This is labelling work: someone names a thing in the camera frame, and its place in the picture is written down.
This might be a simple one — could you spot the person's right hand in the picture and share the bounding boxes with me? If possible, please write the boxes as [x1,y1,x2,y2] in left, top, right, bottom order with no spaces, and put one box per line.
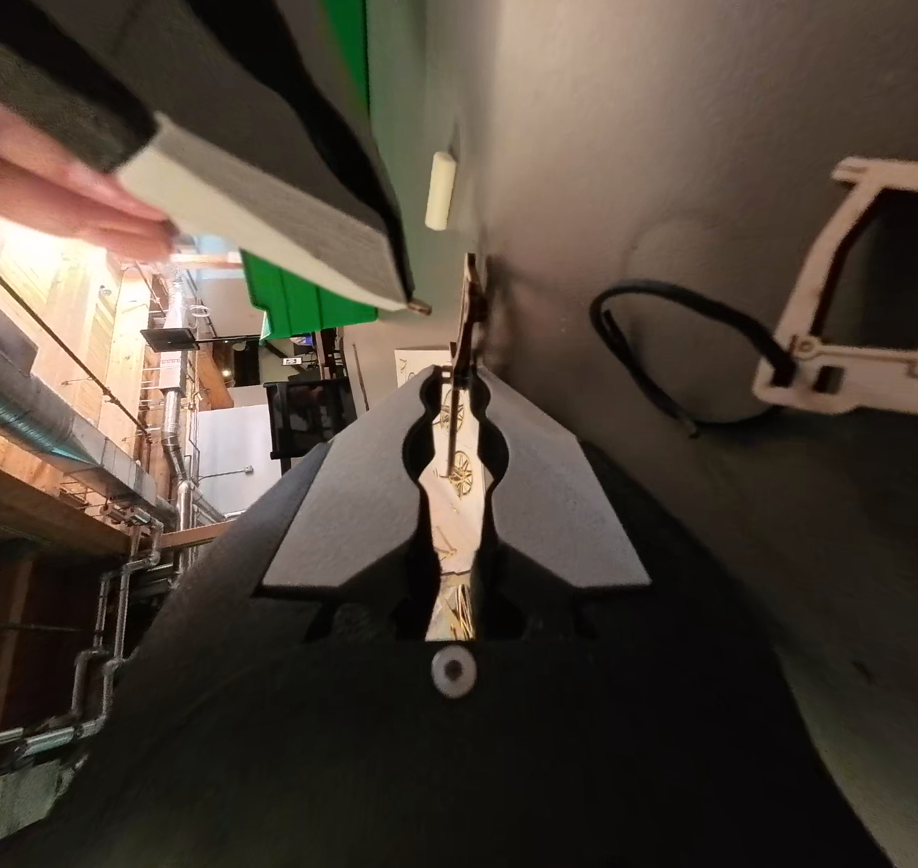
[0,104,177,264]

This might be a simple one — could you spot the printed instruction sheet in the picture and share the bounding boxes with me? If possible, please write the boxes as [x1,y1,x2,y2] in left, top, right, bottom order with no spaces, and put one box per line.
[394,346,497,643]

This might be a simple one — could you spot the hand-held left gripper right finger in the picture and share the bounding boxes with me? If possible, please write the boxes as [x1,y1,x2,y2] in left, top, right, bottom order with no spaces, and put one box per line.
[468,364,654,634]

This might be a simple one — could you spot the wooden triangular frame part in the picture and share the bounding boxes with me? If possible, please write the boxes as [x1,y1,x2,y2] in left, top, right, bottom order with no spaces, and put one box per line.
[752,156,918,416]

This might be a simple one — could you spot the grey metal pipe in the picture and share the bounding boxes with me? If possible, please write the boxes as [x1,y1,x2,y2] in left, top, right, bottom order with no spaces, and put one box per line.
[0,556,167,772]

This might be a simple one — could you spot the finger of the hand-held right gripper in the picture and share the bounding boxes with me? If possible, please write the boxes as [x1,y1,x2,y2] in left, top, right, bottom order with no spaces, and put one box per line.
[0,0,417,312]

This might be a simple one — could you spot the silver ventilation duct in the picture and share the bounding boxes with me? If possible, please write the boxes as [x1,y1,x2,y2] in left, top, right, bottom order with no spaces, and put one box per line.
[147,287,216,568]

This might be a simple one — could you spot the black monitor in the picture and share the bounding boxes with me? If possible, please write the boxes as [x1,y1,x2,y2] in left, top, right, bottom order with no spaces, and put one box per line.
[264,378,357,461]

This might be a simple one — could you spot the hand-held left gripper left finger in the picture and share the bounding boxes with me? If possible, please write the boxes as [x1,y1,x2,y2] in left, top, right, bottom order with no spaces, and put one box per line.
[262,366,450,634]

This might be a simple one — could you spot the white wax stick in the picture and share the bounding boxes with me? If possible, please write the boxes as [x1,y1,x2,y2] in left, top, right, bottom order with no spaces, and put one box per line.
[424,151,458,231]

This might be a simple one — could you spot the black rubber band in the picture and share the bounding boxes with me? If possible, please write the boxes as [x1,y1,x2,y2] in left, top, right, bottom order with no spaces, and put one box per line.
[590,279,793,440]

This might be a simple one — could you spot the green plastic bin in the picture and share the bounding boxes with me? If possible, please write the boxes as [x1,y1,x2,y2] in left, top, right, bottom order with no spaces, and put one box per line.
[240,0,380,341]

